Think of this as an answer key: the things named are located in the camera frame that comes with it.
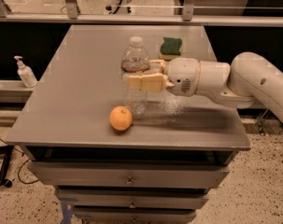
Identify orange fruit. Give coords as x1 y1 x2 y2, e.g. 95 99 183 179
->
109 106 133 131

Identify bottom grey drawer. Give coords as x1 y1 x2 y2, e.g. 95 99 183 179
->
73 207 196 223

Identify grey drawer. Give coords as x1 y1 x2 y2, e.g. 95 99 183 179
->
56 189 208 209
28 161 229 189
73 207 196 223

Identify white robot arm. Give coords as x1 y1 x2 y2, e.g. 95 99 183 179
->
123 52 283 123

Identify grey metal railing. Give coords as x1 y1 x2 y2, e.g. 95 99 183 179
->
0 0 283 27

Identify top grey drawer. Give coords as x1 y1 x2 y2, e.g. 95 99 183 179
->
28 161 229 189

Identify black chair leg with caster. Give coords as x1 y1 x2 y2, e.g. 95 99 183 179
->
0 146 13 188

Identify middle grey drawer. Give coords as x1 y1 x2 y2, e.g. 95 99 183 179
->
56 189 208 209

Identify grey drawer cabinet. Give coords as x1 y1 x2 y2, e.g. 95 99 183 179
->
7 25 249 224

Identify black floor cable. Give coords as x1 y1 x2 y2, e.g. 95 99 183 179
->
0 131 40 185

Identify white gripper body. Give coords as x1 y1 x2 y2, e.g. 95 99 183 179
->
165 58 200 97

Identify white pump dispenser bottle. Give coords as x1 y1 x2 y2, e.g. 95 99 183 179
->
14 56 37 88

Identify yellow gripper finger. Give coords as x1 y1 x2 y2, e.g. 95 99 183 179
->
149 60 166 74
126 73 175 92

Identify green and yellow sponge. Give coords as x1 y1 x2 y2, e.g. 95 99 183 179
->
159 37 182 60

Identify clear plastic water bottle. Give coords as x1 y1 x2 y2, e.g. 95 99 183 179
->
120 36 149 119

